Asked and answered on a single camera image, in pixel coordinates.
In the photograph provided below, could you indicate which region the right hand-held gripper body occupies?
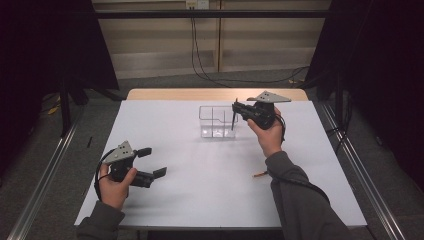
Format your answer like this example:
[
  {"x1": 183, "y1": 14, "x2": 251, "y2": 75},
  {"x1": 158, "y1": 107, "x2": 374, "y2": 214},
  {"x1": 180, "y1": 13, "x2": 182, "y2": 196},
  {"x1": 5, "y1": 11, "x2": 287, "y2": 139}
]
[{"x1": 244, "y1": 90, "x2": 292, "y2": 131}]

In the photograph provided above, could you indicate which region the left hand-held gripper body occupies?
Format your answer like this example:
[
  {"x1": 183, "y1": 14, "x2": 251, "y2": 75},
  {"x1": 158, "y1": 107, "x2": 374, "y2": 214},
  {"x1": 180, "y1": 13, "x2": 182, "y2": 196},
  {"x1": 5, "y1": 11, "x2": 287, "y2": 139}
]
[{"x1": 103, "y1": 140, "x2": 155, "y2": 189}]

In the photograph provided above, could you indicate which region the clear acrylic pen holder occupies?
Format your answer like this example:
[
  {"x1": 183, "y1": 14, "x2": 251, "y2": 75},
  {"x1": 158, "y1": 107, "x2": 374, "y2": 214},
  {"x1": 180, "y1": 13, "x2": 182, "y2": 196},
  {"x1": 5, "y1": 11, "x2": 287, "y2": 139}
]
[{"x1": 198, "y1": 105, "x2": 239, "y2": 139}]

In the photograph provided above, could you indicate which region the person's right hand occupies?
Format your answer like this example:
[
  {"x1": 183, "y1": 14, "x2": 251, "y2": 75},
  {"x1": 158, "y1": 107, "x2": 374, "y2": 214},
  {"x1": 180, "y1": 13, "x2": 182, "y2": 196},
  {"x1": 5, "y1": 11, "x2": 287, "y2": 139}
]
[{"x1": 247, "y1": 106, "x2": 286, "y2": 158}]

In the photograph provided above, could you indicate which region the person's left hand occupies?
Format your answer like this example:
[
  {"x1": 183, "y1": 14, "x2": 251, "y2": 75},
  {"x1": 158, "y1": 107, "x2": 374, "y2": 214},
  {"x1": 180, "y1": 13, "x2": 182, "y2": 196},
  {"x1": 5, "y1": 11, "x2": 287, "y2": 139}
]
[{"x1": 98, "y1": 163, "x2": 138, "y2": 210}]

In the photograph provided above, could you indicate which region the white table mat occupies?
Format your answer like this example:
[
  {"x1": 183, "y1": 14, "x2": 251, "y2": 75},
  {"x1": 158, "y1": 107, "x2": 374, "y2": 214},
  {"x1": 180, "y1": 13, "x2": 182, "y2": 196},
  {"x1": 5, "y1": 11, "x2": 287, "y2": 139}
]
[{"x1": 73, "y1": 99, "x2": 368, "y2": 229}]

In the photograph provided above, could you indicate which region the black metal stand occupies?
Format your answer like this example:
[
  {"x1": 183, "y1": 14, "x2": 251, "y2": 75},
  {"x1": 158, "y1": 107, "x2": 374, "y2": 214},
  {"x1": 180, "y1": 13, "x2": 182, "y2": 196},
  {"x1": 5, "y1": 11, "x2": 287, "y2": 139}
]
[{"x1": 58, "y1": 75, "x2": 124, "y2": 138}]

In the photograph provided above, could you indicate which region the yellow object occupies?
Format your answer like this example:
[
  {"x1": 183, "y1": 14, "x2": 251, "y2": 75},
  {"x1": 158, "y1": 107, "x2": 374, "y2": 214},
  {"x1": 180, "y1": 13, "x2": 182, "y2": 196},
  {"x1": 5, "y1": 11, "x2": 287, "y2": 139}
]
[{"x1": 46, "y1": 103, "x2": 62, "y2": 116}]

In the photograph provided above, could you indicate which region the black horizontal bar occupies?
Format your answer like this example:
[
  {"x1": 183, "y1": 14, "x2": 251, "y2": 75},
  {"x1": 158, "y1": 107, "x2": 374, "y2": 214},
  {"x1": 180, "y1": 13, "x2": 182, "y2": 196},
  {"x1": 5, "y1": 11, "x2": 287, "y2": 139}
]
[{"x1": 94, "y1": 9, "x2": 332, "y2": 20}]

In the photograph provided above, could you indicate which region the black curtain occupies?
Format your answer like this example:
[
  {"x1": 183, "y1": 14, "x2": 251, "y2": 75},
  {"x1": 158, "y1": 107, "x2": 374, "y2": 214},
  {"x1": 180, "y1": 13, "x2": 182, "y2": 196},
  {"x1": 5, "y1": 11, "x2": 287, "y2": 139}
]
[
  {"x1": 304, "y1": 0, "x2": 424, "y2": 191},
  {"x1": 0, "y1": 0, "x2": 120, "y2": 174}
]

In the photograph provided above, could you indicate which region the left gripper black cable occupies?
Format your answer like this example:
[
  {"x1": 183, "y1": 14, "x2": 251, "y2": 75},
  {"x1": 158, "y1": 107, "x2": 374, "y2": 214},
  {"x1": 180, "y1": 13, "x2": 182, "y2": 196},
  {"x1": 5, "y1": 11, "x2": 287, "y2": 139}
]
[{"x1": 93, "y1": 149, "x2": 116, "y2": 203}]

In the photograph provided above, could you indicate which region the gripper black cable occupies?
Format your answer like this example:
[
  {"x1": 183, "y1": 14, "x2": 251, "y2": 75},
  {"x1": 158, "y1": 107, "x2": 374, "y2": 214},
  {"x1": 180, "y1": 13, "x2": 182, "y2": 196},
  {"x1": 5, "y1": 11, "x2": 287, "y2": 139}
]
[
  {"x1": 268, "y1": 113, "x2": 332, "y2": 206},
  {"x1": 93, "y1": 149, "x2": 116, "y2": 203}
]

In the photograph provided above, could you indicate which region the wooden vertical wall strip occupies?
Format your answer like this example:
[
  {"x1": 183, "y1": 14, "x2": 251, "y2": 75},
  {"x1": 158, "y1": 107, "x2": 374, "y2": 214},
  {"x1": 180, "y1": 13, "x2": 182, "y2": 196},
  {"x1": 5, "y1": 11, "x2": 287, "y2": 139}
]
[{"x1": 215, "y1": 0, "x2": 224, "y2": 73}]

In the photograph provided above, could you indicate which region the black power cable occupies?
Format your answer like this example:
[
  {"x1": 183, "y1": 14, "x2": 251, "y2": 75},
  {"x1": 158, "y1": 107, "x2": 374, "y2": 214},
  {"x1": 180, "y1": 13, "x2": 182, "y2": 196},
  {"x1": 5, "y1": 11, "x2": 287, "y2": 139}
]
[
  {"x1": 190, "y1": 8, "x2": 311, "y2": 88},
  {"x1": 193, "y1": 8, "x2": 234, "y2": 88}
]

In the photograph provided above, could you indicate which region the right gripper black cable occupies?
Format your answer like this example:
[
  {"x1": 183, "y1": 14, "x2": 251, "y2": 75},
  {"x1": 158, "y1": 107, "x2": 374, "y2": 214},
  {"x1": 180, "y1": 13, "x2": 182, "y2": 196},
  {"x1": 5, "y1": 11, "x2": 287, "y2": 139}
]
[{"x1": 268, "y1": 113, "x2": 332, "y2": 206}]

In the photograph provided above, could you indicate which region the aluminium floor rail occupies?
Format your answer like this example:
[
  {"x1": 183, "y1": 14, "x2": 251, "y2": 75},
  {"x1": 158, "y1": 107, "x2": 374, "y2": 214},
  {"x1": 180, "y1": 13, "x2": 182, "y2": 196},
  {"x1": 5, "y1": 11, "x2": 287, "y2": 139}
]
[
  {"x1": 318, "y1": 101, "x2": 408, "y2": 240},
  {"x1": 6, "y1": 109, "x2": 86, "y2": 240}
]

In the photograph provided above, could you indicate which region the white wall power socket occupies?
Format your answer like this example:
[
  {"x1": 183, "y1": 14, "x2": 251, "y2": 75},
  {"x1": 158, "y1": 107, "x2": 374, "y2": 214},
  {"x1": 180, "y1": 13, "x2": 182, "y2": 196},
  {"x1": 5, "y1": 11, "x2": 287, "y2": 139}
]
[{"x1": 185, "y1": 0, "x2": 210, "y2": 10}]

